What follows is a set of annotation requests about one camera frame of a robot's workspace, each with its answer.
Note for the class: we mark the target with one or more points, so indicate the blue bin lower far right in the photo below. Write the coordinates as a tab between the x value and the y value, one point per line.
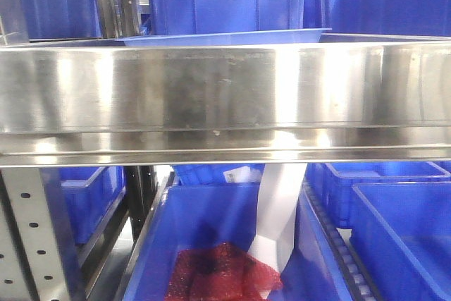
332	182

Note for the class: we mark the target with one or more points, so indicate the stainless steel shelf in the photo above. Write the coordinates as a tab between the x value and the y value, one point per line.
344	98

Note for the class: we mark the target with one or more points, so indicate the red mesh bag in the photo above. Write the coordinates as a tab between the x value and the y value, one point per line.
223	272

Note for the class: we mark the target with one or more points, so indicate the perforated steel shelf post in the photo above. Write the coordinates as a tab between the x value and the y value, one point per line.
39	209

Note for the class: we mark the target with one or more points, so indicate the blue bin upper right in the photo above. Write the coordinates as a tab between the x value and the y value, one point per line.
380	17

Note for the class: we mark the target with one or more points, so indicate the blue bin lower left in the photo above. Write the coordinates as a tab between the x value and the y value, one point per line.
89	191

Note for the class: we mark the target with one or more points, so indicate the blue plastic tray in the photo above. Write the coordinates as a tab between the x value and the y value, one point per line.
309	35

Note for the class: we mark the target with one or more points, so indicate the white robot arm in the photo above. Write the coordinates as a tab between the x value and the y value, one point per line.
276	211

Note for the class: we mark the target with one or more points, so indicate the blue bin lower centre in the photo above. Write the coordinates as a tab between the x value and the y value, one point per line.
203	216

